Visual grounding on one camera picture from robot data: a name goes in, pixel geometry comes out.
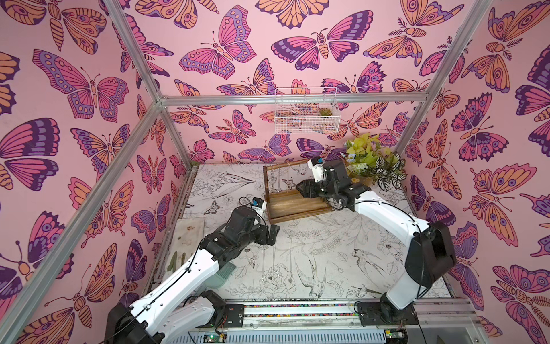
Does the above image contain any wooden jewelry display stand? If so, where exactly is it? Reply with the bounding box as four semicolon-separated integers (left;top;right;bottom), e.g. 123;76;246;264
263;159;332;224

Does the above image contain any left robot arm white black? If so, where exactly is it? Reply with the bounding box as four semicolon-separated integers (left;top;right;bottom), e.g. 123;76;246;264
104;198;280;343

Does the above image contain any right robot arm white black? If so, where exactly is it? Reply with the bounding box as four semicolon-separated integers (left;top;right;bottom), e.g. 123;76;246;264
296;156;457;323

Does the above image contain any glass vase with plants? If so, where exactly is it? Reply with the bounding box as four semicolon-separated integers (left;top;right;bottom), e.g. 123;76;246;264
344;133;407;191

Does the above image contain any small succulent in basket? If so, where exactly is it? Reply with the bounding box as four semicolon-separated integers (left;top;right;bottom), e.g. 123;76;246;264
319;108;333;117

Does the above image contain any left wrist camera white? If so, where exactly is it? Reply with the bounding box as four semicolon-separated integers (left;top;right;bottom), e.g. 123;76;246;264
251;197;267;219

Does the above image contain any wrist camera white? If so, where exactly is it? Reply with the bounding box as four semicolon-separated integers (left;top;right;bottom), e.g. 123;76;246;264
251;197;267;219
307;156;325;183

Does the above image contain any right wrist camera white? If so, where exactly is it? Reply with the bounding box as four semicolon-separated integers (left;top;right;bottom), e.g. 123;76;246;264
307;156;325;183

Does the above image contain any white wire wall basket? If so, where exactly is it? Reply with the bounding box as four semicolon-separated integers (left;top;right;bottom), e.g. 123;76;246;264
273;87;341;136

